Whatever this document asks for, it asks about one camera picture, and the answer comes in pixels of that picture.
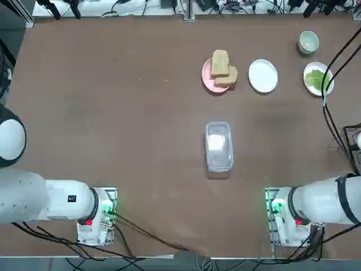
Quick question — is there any pale pink plate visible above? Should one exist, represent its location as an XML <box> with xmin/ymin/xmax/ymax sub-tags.
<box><xmin>303</xmin><ymin>62</ymin><xmax>335</xmax><ymax>97</ymax></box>

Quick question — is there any green lettuce leaf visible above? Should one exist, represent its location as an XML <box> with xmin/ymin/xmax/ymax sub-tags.
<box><xmin>306</xmin><ymin>69</ymin><xmax>330</xmax><ymax>89</ymax></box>

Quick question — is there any clear plastic container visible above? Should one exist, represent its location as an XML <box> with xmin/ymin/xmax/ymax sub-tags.
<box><xmin>205</xmin><ymin>121</ymin><xmax>234</xmax><ymax>173</ymax></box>

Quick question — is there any black stand leg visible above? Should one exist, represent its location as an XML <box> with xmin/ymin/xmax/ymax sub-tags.
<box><xmin>321</xmin><ymin>0</ymin><xmax>335</xmax><ymax>16</ymax></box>
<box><xmin>66</xmin><ymin>0</ymin><xmax>82</xmax><ymax>19</ymax></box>
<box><xmin>303</xmin><ymin>0</ymin><xmax>319</xmax><ymax>19</ymax></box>
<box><xmin>42</xmin><ymin>0</ymin><xmax>61</xmax><ymax>20</ymax></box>

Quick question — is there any brown bread slice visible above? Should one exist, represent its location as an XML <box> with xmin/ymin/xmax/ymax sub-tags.
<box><xmin>210</xmin><ymin>50</ymin><xmax>231</xmax><ymax>77</ymax></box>
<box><xmin>214</xmin><ymin>65</ymin><xmax>239</xmax><ymax>90</ymax></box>

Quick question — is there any white plate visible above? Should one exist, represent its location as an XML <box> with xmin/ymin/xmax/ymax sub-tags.
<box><xmin>248</xmin><ymin>58</ymin><xmax>279</xmax><ymax>93</ymax></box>

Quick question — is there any green ceramic bowl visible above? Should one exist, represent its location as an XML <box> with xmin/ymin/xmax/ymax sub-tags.
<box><xmin>297</xmin><ymin>30</ymin><xmax>320</xmax><ymax>55</ymax></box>

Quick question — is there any black wire cup rack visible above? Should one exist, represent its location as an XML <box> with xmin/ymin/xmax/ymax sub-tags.
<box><xmin>342</xmin><ymin>123</ymin><xmax>361</xmax><ymax>170</ymax></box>

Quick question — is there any dark base cable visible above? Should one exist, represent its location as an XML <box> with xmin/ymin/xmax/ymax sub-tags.
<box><xmin>111</xmin><ymin>211</ymin><xmax>204</xmax><ymax>253</ymax></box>

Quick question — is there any black base cable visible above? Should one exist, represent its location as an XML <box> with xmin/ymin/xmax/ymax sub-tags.
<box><xmin>284</xmin><ymin>222</ymin><xmax>361</xmax><ymax>261</ymax></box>
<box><xmin>11</xmin><ymin>221</ymin><xmax>144</xmax><ymax>260</ymax></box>

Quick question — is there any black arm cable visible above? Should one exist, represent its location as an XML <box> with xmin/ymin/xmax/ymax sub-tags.
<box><xmin>321</xmin><ymin>12</ymin><xmax>361</xmax><ymax>167</ymax></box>

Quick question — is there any aluminium frame post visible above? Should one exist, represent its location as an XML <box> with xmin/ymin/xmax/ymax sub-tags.
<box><xmin>183</xmin><ymin>0</ymin><xmax>196</xmax><ymax>22</ymax></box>
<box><xmin>12</xmin><ymin>0</ymin><xmax>35</xmax><ymax>28</ymax></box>

